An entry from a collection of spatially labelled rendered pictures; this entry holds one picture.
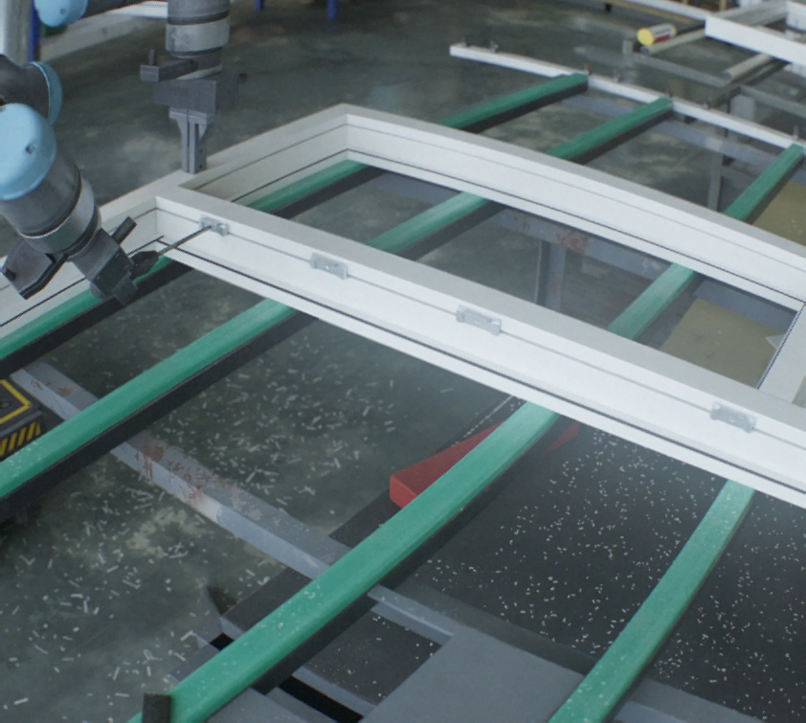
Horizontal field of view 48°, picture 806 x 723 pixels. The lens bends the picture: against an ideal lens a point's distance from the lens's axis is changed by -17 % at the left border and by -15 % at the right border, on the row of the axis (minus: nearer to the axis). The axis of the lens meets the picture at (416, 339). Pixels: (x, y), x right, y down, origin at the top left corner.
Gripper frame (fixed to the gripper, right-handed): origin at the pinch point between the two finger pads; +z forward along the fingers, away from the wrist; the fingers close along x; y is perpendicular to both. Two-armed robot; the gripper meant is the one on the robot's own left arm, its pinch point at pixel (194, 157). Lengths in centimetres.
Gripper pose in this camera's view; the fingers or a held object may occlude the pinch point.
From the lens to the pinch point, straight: 140.7
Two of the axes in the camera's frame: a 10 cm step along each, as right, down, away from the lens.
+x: -8.2, -3.2, 4.7
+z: -0.4, 8.6, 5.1
